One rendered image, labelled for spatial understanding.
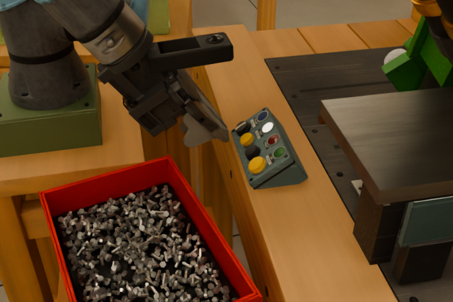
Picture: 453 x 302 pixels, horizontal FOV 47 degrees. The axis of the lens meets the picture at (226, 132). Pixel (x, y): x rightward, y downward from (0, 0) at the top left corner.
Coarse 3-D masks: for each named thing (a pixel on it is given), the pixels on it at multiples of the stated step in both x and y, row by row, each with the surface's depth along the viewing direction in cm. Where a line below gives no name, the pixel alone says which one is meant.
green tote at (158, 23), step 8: (152, 0) 149; (160, 0) 149; (152, 8) 150; (160, 8) 151; (168, 8) 155; (152, 16) 151; (160, 16) 152; (168, 16) 157; (152, 24) 153; (160, 24) 154; (168, 24) 154; (0, 32) 148; (152, 32) 155; (160, 32) 155; (168, 32) 156; (0, 40) 149
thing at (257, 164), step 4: (260, 156) 82; (252, 160) 82; (256, 160) 82; (260, 160) 81; (264, 160) 82; (252, 164) 82; (256, 164) 81; (260, 164) 81; (264, 164) 81; (252, 168) 81; (256, 168) 81; (260, 168) 81; (252, 172) 82; (256, 172) 81
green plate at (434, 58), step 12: (420, 24) 70; (420, 36) 71; (408, 48) 74; (420, 48) 72; (432, 48) 70; (420, 60) 74; (432, 60) 70; (444, 60) 67; (432, 72) 70; (444, 72) 68; (444, 84) 68
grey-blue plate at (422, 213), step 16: (416, 208) 60; (432, 208) 60; (448, 208) 61; (416, 224) 61; (432, 224) 62; (448, 224) 63; (400, 240) 63; (416, 240) 63; (432, 240) 64; (448, 240) 64; (400, 256) 65; (416, 256) 64; (432, 256) 65; (448, 256) 65; (400, 272) 66; (416, 272) 66; (432, 272) 67
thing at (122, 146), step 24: (120, 96) 115; (120, 120) 107; (120, 144) 100; (0, 168) 94; (24, 168) 94; (48, 168) 94; (72, 168) 94; (96, 168) 94; (120, 168) 95; (0, 192) 93; (24, 192) 94
